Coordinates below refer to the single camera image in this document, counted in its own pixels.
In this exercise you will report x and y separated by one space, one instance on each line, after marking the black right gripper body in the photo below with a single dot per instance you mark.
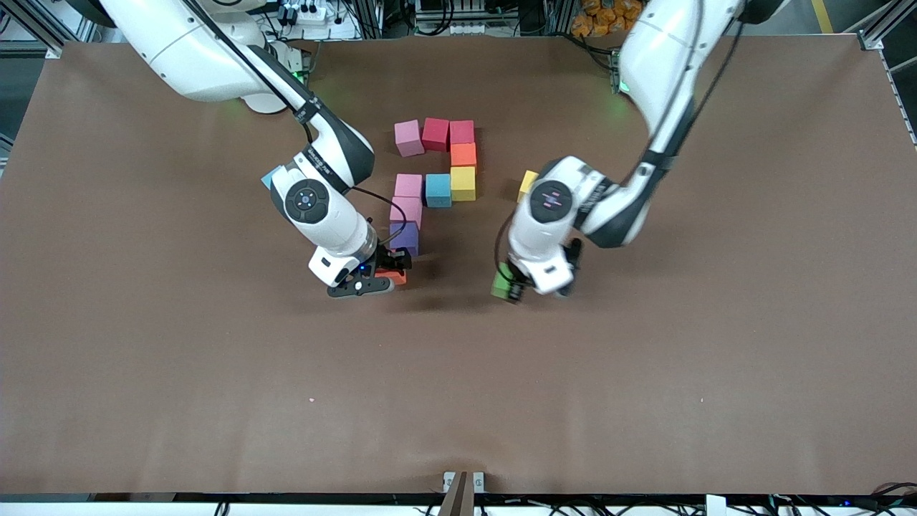
393 259

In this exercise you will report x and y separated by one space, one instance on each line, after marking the orange foam cube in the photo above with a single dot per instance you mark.
463 155
394 277

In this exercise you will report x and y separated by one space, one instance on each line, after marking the green foam cube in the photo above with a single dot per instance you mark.
500 281

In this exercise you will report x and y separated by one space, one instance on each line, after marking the purple foam cube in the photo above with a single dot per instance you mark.
405 239

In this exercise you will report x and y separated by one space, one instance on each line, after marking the light pink foam cube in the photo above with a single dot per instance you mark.
406 210
409 137
408 185

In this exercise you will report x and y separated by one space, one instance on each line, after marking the teal foam cube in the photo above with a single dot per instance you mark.
269 175
438 190

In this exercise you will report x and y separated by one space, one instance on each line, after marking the yellow foam cube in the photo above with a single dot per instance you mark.
526 185
463 183

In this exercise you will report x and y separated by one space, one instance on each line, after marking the red foam cube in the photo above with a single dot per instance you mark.
462 132
435 134

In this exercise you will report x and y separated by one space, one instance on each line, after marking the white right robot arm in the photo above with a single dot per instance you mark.
315 204

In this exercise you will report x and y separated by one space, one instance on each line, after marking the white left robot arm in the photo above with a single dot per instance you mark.
551 204

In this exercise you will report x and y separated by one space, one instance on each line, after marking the white power strip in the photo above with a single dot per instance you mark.
315 13

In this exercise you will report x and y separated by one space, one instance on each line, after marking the orange snack bag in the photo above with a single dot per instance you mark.
602 18

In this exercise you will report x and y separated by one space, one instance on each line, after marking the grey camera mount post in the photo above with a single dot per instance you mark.
458 494

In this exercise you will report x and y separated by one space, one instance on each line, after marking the aluminium frame rail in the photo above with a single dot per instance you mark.
870 41
21 49

